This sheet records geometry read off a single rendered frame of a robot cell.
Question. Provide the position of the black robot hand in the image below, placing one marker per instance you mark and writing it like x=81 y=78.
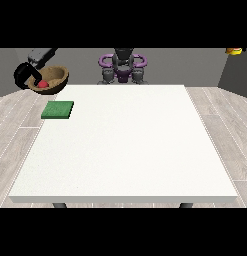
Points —
x=21 y=74

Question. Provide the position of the small red ball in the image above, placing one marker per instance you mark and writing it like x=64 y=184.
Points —
x=43 y=84

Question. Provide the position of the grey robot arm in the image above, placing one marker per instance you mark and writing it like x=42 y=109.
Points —
x=40 y=56

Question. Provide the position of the dark table leg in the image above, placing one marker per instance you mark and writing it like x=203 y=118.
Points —
x=59 y=205
x=186 y=205

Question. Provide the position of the grey robot trunk purple rings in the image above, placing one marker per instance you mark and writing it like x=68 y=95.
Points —
x=122 y=68

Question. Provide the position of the yellow cup with melon print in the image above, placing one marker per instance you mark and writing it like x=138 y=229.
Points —
x=234 y=50

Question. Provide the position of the brown wooden bowl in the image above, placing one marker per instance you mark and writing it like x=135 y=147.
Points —
x=52 y=79

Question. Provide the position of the green square pad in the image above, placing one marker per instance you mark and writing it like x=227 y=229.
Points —
x=57 y=109

